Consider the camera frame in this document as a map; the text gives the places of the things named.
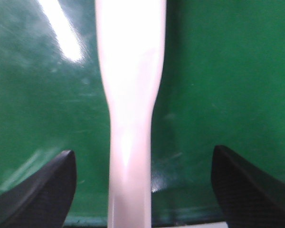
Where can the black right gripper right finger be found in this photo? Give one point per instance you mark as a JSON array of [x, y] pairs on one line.
[[247, 196]]

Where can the pink hand brush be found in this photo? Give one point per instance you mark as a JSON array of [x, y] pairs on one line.
[[130, 43]]

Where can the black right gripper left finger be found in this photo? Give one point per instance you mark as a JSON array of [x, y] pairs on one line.
[[42, 200]]

